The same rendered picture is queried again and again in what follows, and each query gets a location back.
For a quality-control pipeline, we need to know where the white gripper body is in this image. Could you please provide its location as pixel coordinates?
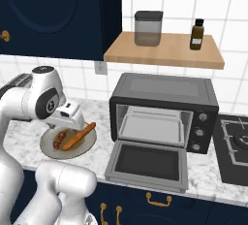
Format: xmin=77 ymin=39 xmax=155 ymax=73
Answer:
xmin=46 ymin=107 xmax=86 ymax=131

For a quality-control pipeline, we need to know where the baguette bread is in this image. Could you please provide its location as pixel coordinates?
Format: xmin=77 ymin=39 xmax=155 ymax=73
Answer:
xmin=61 ymin=121 xmax=97 ymax=152

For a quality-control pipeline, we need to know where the kebab skewer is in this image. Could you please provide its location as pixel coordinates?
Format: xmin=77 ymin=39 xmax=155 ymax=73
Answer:
xmin=52 ymin=129 xmax=68 ymax=150

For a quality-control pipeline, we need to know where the navy base cupboard door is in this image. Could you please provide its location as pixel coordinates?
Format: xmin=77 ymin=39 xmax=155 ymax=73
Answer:
xmin=10 ymin=169 xmax=41 ymax=225
xmin=85 ymin=181 xmax=127 ymax=225

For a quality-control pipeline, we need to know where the toaster oven door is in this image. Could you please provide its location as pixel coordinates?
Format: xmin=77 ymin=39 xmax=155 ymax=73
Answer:
xmin=104 ymin=140 xmax=190 ymax=194

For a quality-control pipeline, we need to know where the black toaster oven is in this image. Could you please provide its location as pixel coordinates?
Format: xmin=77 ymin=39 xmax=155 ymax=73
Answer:
xmin=108 ymin=72 xmax=220 ymax=155

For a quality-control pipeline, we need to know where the grey round plate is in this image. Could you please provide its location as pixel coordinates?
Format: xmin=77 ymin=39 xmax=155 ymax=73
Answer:
xmin=39 ymin=125 xmax=98 ymax=160

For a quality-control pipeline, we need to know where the grey baking tray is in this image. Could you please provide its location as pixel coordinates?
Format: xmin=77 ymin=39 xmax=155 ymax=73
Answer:
xmin=118 ymin=106 xmax=186 ymax=147

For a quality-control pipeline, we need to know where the brass cupboard knob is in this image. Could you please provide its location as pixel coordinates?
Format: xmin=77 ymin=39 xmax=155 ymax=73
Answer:
xmin=0 ymin=30 xmax=12 ymax=43

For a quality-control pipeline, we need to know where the grey lidded canister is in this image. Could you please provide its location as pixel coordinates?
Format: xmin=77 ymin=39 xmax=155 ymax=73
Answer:
xmin=134 ymin=10 xmax=165 ymax=48

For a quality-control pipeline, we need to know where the navy drawer front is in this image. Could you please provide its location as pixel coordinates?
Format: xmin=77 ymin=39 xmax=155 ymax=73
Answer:
xmin=124 ymin=186 xmax=213 ymax=225

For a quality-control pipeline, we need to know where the brown glass bottle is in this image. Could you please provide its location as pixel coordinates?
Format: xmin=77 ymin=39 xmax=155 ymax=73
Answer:
xmin=189 ymin=17 xmax=205 ymax=50

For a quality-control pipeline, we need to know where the black gas hob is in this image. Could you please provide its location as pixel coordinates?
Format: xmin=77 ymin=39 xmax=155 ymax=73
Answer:
xmin=212 ymin=113 xmax=248 ymax=187

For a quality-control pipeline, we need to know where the brass cupboard handle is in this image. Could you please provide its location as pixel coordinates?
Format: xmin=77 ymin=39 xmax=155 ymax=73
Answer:
xmin=115 ymin=205 xmax=123 ymax=225
xmin=100 ymin=202 xmax=109 ymax=225

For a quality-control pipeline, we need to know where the navy wall cupboard door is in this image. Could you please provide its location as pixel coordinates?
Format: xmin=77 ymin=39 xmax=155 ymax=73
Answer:
xmin=0 ymin=0 xmax=105 ymax=61

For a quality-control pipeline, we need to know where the brass drawer handle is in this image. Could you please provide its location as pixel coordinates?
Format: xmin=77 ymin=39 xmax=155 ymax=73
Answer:
xmin=145 ymin=191 xmax=173 ymax=208

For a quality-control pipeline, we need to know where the wooden wall shelf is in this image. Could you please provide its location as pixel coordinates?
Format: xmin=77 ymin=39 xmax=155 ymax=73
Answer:
xmin=103 ymin=31 xmax=226 ymax=71

